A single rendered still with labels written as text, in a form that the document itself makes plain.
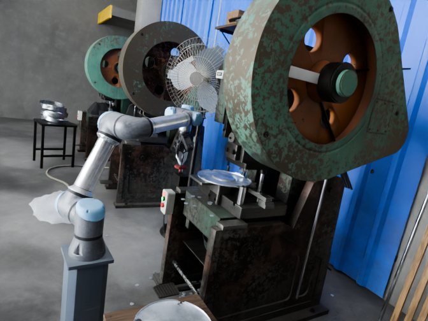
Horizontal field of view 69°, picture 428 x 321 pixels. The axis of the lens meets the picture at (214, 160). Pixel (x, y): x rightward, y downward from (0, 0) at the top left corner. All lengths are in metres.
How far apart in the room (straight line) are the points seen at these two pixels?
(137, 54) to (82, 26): 5.34
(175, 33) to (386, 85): 1.83
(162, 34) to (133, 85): 0.50
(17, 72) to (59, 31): 1.24
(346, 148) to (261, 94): 0.54
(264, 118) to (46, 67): 7.08
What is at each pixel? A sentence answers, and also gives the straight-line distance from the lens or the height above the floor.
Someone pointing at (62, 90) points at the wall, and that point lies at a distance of 7.97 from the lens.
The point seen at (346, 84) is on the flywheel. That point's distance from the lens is 1.30.
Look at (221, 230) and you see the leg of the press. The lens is 1.44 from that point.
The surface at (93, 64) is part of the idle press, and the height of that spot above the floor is 1.33.
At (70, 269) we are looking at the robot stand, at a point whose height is 0.44.
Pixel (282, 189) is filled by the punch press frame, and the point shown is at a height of 0.76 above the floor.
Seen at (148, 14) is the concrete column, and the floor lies 2.46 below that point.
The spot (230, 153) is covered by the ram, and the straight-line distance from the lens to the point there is 1.64.
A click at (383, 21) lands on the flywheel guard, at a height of 1.60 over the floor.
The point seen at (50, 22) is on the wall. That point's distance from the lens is 7.99.
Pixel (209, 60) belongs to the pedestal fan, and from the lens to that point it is 2.36.
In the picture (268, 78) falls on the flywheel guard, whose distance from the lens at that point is 1.11.
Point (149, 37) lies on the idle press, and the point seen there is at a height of 1.57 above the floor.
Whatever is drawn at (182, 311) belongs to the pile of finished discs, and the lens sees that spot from 1.33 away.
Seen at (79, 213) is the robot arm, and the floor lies 0.65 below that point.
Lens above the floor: 1.21
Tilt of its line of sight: 12 degrees down
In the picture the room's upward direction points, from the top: 9 degrees clockwise
